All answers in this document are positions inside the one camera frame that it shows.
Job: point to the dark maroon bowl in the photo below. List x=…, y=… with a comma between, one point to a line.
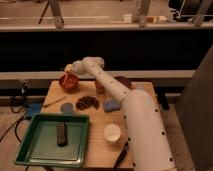
x=125, y=81

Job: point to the wooden stick utensil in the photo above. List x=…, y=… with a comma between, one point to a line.
x=56, y=101

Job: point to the wooden table board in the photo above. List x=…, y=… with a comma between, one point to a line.
x=100, y=155

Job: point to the red chili pepper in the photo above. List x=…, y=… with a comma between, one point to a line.
x=65, y=80

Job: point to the green plastic tray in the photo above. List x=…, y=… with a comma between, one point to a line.
x=39, y=145

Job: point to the orange round fruit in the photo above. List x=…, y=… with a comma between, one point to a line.
x=98, y=85

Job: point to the grey round lid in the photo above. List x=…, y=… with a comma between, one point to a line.
x=66, y=108

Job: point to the bunch of dark grapes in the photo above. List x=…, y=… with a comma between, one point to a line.
x=86, y=102

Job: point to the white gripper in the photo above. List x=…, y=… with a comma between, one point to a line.
x=69, y=68

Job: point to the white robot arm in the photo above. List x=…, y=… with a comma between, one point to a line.
x=148, y=141

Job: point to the blue box on floor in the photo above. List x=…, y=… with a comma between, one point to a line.
x=33, y=108

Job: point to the black handled knife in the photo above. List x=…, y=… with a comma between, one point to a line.
x=121, y=156

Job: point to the red bowl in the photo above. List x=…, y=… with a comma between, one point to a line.
x=72, y=82

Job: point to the blue sponge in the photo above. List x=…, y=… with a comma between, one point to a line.
x=111, y=105

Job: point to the dark rectangular block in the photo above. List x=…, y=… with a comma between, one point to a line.
x=61, y=134

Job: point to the white cup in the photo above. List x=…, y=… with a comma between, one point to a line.
x=112, y=133

